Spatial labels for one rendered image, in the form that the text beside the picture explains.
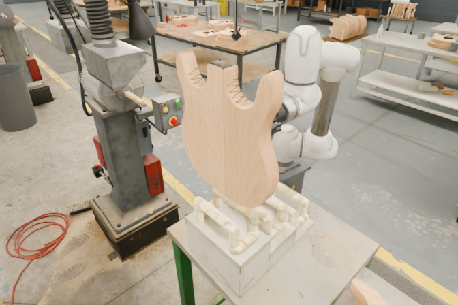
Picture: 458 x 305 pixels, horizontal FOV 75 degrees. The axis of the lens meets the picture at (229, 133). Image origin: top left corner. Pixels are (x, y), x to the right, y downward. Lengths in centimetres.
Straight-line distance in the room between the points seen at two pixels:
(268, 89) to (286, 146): 127
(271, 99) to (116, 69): 88
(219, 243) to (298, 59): 62
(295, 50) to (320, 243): 74
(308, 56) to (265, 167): 39
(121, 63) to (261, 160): 85
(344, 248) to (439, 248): 163
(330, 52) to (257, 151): 91
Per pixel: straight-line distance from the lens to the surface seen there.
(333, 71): 155
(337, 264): 125
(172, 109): 191
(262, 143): 70
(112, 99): 173
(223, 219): 93
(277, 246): 112
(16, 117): 445
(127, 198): 229
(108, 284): 238
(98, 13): 148
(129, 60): 139
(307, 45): 95
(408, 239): 282
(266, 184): 74
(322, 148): 186
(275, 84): 62
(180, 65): 83
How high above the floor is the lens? 189
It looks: 31 degrees down
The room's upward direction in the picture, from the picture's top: straight up
